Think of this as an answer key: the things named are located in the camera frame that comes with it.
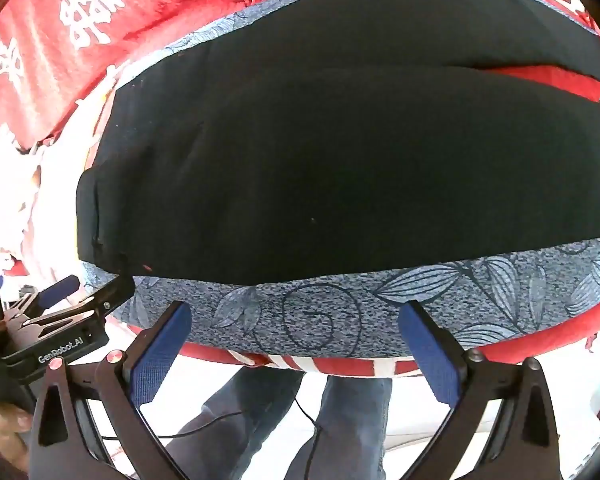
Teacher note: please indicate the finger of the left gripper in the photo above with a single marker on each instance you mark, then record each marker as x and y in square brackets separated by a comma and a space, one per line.
[92, 310]
[59, 291]

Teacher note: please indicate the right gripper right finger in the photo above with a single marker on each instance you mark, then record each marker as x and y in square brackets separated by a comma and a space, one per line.
[522, 443]

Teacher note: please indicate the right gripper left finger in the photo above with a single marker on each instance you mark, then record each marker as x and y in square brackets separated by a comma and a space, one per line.
[65, 442]

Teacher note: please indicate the black pants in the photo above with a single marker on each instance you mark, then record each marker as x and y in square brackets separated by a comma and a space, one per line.
[349, 136]

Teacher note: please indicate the person's left hand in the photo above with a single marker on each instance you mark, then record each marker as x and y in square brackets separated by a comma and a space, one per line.
[14, 422]

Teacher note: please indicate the blue grey leaf-print cloth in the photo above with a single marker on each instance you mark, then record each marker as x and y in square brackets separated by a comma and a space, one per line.
[298, 170]

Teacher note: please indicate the red sofa cover white characters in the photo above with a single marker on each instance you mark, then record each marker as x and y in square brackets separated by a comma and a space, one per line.
[65, 63]

